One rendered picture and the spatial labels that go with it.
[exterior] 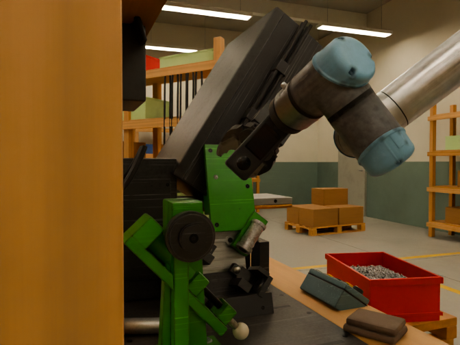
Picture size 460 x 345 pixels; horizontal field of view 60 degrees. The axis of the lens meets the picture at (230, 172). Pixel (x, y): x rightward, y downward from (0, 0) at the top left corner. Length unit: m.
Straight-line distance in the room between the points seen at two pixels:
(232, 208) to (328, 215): 6.15
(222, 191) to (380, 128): 0.47
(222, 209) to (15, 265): 0.71
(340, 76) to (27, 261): 0.43
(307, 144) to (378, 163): 10.62
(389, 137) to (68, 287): 0.45
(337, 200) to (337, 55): 7.17
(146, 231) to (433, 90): 0.50
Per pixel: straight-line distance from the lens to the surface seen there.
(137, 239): 0.60
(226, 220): 0.93
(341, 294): 0.96
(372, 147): 0.58
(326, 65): 0.56
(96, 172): 0.25
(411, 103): 0.72
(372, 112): 0.58
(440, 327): 1.30
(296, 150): 11.01
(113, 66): 0.26
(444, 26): 8.39
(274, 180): 10.73
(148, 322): 0.82
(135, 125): 3.97
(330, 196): 7.58
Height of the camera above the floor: 1.23
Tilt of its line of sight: 1 degrees down
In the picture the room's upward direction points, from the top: straight up
